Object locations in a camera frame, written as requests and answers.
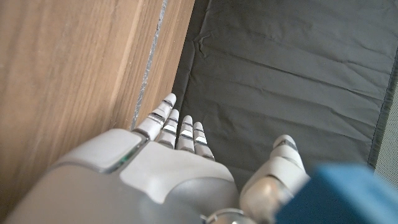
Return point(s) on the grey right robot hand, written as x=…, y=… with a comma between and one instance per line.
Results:
x=161, y=174

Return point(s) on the black backdrop curtain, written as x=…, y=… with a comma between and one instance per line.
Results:
x=280, y=77

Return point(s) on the blue connector plug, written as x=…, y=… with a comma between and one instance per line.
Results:
x=335, y=199

